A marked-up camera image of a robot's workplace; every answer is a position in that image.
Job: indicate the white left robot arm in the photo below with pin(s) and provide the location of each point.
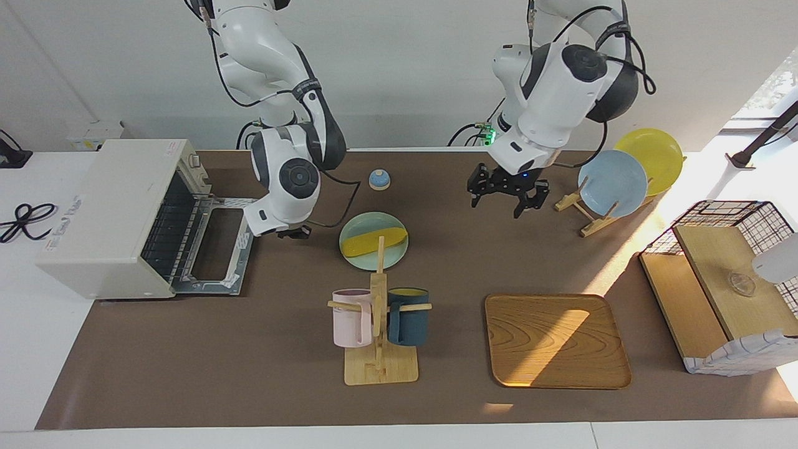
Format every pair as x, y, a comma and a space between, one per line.
561, 93

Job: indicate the small clear glass item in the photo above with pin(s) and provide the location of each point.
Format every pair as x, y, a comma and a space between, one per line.
742, 285

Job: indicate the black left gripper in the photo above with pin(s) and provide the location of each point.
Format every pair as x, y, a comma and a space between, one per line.
511, 183

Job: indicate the yellow plate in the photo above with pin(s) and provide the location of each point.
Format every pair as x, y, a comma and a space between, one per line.
658, 156

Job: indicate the large wooden board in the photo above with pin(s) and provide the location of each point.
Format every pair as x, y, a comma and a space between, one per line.
729, 262

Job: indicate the mint green plate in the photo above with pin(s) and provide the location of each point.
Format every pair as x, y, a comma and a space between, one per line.
368, 221

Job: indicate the white checked cloth liner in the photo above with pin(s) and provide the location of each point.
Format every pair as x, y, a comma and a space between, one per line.
742, 355

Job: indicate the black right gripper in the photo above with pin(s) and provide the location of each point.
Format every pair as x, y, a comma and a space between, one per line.
293, 232

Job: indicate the wooden mug rack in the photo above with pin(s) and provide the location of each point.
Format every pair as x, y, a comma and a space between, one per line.
380, 368

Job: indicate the brown table mat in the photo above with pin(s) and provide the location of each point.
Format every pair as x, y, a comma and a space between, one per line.
436, 262

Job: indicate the black device on side table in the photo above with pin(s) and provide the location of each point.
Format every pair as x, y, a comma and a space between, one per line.
12, 159

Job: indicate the wooden tray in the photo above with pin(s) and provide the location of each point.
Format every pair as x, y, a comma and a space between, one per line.
555, 343

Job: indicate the light blue plate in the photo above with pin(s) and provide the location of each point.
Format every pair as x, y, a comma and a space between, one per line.
614, 184

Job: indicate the yellow corn cob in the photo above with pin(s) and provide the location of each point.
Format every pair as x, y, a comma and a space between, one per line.
365, 244

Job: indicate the white toaster oven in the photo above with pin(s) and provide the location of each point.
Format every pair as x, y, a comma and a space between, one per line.
106, 212

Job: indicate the dark blue mug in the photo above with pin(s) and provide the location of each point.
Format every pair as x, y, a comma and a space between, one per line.
408, 321

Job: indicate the pink mug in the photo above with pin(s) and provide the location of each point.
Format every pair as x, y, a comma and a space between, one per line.
349, 321

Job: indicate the white cylindrical object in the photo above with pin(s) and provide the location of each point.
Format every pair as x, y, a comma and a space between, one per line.
779, 262

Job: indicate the white wall socket box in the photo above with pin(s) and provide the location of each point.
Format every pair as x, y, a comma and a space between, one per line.
93, 134

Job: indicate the black stand pole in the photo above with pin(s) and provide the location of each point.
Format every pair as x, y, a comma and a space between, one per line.
764, 137

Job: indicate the wooden plate rack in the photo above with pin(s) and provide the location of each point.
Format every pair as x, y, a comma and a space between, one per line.
595, 224

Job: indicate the narrow wooden board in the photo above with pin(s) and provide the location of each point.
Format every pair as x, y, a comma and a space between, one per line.
682, 305

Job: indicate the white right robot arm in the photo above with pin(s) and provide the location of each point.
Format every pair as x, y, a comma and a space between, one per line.
280, 125

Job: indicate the small blue bell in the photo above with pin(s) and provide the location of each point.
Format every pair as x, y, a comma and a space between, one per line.
379, 180

